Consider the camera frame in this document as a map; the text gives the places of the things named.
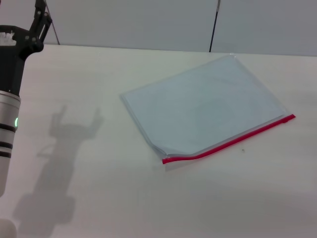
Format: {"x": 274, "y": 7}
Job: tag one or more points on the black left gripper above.
{"x": 12, "y": 67}

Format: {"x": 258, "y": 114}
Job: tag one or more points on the clear document bag red zip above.
{"x": 210, "y": 104}

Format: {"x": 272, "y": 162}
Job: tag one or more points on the red zip slider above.
{"x": 285, "y": 120}

